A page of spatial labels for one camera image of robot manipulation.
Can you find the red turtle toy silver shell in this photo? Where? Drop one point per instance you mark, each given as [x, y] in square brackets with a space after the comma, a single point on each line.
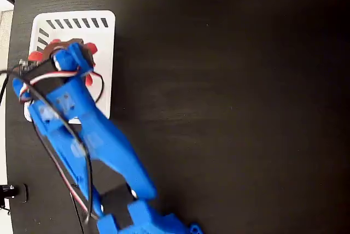
[35, 56]

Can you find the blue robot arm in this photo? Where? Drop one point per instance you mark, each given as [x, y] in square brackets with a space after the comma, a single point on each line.
[109, 141]

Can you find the white plastic basket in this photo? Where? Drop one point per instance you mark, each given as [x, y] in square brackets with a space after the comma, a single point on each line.
[106, 34]

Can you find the black table clamp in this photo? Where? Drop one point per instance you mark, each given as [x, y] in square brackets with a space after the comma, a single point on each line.
[19, 191]

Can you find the bare camera circuit board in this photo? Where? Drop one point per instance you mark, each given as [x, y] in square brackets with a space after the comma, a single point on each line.
[26, 66]

